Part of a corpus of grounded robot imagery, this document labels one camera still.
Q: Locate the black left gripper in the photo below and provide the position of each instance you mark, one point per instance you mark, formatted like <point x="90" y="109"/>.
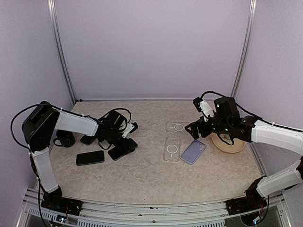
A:
<point x="127" y="150"/>

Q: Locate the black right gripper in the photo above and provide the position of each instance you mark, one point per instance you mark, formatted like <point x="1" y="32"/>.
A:
<point x="195" y="131"/>

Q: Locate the clear case with ring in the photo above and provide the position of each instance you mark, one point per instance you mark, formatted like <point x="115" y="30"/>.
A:
<point x="172" y="149"/>

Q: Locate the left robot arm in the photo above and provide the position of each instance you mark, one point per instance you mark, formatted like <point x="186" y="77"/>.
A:
<point x="45" y="119"/>

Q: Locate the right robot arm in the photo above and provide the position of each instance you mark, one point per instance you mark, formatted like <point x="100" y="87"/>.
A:
<point x="225" y="119"/>

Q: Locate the lavender phone case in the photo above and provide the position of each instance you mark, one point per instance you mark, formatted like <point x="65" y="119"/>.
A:
<point x="193" y="152"/>

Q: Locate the clear case upper horizontal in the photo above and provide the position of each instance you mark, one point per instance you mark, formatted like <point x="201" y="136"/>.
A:
<point x="175" y="126"/>

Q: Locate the beige round plate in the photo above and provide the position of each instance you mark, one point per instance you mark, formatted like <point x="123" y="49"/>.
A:
<point x="226" y="145"/>

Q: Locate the dark green mug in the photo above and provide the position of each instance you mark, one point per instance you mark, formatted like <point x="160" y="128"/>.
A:
<point x="64" y="139"/>

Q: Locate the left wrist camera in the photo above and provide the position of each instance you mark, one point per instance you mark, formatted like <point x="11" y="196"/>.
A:
<point x="131" y="127"/>

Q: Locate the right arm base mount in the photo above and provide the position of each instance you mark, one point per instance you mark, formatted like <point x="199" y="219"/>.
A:
<point x="251" y="201"/>

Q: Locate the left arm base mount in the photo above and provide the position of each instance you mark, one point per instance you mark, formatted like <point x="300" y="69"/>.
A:
<point x="56" y="202"/>

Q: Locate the front aluminium rail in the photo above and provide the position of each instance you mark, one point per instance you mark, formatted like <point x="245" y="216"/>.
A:
<point x="107" y="214"/>

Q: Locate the right aluminium frame post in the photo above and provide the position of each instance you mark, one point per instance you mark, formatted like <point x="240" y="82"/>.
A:
<point x="245" y="47"/>

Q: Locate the aluminium frame post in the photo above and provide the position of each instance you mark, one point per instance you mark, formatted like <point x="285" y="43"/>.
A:
<point x="60" y="51"/>
<point x="245" y="47"/>

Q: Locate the left aluminium frame post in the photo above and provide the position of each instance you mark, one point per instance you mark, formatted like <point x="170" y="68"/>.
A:
<point x="60" y="51"/>

